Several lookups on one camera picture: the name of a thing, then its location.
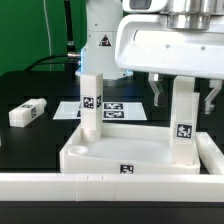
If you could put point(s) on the marker tag sheet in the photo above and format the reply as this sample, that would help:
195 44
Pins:
111 111

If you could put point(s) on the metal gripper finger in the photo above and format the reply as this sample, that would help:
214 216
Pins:
215 86
160 99

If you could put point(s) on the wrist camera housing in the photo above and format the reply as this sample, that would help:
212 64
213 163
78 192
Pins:
144 6

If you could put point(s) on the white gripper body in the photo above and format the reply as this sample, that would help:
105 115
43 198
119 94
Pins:
145 43

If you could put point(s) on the white desk top tray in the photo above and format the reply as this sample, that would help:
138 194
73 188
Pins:
124 149

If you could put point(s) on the white L-shaped fence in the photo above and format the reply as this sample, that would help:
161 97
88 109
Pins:
164 186

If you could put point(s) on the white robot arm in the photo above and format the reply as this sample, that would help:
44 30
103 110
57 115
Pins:
104 17

